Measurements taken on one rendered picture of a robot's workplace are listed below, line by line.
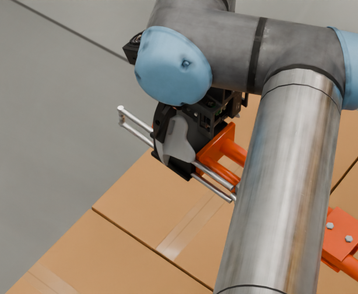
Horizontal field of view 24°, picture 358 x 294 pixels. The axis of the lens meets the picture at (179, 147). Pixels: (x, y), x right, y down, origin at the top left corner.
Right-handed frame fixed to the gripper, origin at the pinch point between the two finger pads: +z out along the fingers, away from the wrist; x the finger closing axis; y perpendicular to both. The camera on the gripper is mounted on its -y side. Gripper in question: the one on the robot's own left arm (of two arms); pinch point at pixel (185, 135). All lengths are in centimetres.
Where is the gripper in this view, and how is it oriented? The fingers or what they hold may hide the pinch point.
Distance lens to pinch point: 114.3
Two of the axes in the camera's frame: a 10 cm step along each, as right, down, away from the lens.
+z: 0.0, 5.9, 8.0
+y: 7.5, 5.3, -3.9
